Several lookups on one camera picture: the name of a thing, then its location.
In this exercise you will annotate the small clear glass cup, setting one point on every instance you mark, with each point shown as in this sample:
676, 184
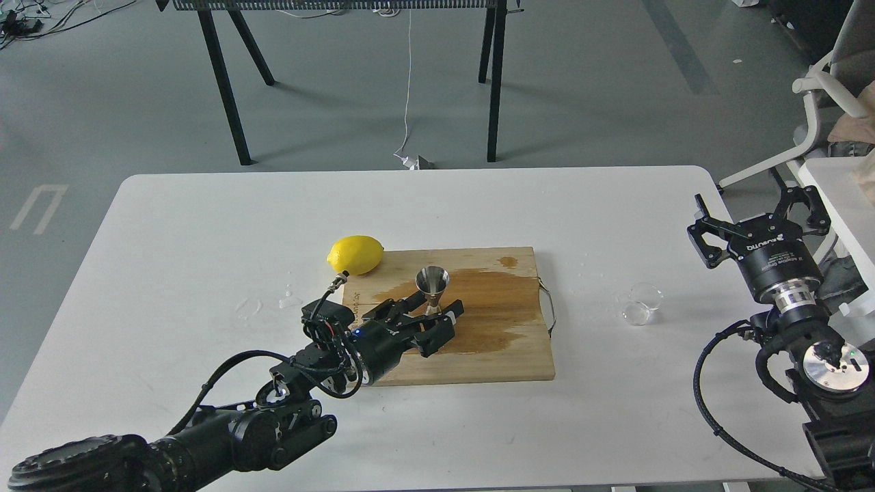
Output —
641, 303

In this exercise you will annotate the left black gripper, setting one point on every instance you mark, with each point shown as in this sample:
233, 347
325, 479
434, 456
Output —
362, 354

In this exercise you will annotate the steel jigger measuring cup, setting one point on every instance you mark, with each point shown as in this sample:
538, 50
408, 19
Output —
432, 281

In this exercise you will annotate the wooden cutting board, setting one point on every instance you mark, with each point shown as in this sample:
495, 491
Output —
501, 336

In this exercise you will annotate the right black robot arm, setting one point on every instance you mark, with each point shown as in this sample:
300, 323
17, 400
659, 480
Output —
800, 359

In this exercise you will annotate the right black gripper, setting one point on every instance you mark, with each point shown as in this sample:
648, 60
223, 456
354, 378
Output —
776, 263

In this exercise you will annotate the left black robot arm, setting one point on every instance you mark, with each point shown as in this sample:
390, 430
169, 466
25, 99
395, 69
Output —
281, 424

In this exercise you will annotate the yellow lemon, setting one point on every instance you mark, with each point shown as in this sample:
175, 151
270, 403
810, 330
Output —
355, 254

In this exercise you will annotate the black metal frame table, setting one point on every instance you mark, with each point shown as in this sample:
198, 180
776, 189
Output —
338, 52

